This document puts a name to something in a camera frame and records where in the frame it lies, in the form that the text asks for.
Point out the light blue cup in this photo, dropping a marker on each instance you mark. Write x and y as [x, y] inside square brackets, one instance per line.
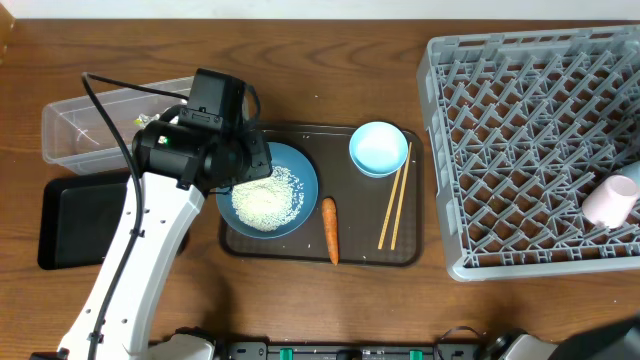
[632, 171]

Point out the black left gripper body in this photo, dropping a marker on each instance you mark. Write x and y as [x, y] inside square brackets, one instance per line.
[248, 156]

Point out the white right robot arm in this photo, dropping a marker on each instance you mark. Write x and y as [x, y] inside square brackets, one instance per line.
[615, 341]

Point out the light blue bowl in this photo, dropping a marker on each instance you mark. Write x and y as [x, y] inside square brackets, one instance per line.
[378, 149]

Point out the wooden chopstick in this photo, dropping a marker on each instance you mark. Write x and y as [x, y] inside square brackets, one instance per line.
[388, 210]
[401, 198]

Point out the orange carrot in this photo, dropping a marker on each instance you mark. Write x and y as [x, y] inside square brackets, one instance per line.
[329, 214]

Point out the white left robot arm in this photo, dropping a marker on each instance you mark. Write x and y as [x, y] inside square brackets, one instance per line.
[161, 203]

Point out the black plastic tray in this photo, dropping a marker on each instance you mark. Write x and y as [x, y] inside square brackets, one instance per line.
[79, 218]

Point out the dark brown serving tray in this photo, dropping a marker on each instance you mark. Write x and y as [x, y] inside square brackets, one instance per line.
[361, 203]

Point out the aluminium foil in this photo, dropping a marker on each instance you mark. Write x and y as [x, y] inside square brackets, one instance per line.
[146, 119]

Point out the pink plastic cup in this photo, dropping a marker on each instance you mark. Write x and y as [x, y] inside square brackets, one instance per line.
[611, 202]

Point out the grey dishwasher rack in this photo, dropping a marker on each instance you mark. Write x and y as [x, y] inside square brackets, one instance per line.
[523, 127]

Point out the dark blue plate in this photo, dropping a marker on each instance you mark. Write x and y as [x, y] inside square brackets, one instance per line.
[291, 158]

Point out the clear plastic bin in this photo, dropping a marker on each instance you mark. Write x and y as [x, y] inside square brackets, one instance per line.
[75, 136]

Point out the pile of white rice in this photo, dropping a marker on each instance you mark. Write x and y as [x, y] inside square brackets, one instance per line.
[270, 203]

